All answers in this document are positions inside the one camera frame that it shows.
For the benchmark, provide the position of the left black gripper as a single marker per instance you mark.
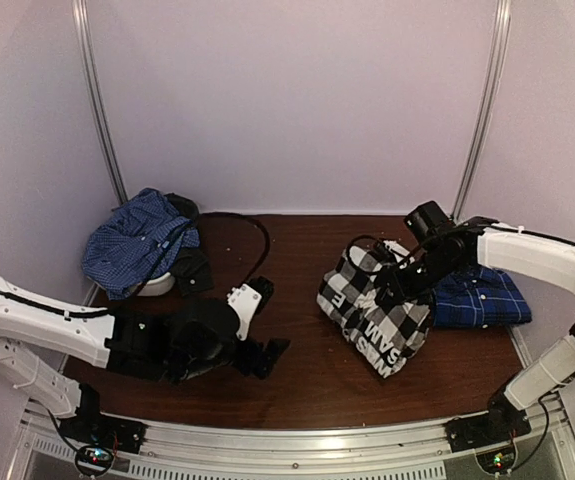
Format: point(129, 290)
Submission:
point(248, 363)

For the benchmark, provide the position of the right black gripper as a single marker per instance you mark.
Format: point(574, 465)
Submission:
point(403, 293)

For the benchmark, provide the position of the blue plaid shirt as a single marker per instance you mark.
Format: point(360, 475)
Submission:
point(479, 297)

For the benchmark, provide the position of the black white checkered shirt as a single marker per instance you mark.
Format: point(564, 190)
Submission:
point(386, 336)

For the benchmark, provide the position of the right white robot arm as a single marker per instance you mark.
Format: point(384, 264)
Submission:
point(540, 263)

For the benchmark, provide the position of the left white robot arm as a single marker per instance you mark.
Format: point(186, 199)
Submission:
point(117, 339)

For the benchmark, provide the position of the black pinstripe shirt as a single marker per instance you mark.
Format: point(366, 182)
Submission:
point(191, 268)

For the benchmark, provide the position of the white tray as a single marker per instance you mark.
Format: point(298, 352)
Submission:
point(154, 287)

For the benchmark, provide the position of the crumpled blue dotted shirt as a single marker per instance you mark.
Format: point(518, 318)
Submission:
point(139, 242)

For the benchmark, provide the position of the right circuit board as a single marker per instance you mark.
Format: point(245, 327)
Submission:
point(496, 462)

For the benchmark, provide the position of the circuit board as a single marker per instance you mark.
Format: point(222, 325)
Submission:
point(496, 462)
point(91, 459)

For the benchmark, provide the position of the left circuit board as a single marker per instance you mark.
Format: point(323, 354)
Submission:
point(91, 459)

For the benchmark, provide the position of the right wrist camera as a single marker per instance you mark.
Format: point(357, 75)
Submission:
point(427, 220)

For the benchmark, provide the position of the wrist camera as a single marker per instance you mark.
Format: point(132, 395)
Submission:
point(427, 220)
point(209, 332)

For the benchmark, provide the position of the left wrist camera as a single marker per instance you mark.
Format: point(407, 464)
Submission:
point(209, 332)

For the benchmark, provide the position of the front aluminium rail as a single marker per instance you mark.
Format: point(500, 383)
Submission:
point(411, 450)

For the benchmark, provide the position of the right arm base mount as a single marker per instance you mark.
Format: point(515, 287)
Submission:
point(482, 430)

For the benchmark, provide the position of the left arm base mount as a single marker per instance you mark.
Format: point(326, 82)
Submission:
point(106, 431)

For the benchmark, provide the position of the right aluminium frame post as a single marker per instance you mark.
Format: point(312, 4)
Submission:
point(495, 66)

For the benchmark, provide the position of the aluminium frame post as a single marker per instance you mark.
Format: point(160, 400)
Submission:
point(90, 73)
point(495, 66)

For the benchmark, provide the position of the left aluminium frame post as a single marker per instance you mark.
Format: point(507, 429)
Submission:
point(90, 73)

